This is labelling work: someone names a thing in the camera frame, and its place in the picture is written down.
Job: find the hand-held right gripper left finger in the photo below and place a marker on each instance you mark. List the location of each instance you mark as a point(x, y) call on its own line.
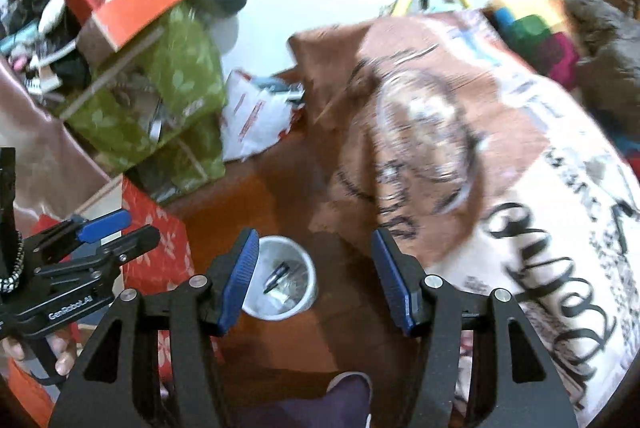
point(240, 283)

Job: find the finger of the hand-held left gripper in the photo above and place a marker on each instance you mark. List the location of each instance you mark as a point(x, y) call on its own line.
point(135, 243)
point(107, 225)

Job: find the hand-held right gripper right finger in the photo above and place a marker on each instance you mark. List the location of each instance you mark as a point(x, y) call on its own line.
point(395, 280)

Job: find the small black wrapper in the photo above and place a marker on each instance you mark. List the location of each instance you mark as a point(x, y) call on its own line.
point(276, 282)

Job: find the clear wrapper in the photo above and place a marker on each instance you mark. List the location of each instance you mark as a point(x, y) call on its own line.
point(296, 288)

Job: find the white paper cup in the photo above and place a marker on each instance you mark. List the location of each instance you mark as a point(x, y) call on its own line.
point(302, 258)

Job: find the person's left hand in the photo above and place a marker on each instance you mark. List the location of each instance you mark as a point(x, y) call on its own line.
point(65, 355)

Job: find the red floral gift bag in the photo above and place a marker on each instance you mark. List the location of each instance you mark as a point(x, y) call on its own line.
point(152, 238)

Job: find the pink satin cloth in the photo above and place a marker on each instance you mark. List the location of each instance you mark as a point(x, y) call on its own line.
point(45, 143)

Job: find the person's leg in purple pants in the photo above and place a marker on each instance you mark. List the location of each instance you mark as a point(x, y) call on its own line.
point(320, 400)

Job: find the printed brown bed blanket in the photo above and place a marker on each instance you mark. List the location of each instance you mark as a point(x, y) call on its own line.
point(525, 208)

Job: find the white plastic bag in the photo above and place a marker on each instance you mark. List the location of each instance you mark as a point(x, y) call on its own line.
point(255, 113)

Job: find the white cloth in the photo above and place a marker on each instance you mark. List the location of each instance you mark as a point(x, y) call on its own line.
point(52, 13)

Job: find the orange cardboard box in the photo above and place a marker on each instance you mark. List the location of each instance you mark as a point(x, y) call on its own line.
point(145, 6)

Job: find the colourful checked quilt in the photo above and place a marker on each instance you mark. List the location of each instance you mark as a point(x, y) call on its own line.
point(530, 33)

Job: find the olive padded jacket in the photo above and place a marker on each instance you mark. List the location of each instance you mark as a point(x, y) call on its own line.
point(607, 43)

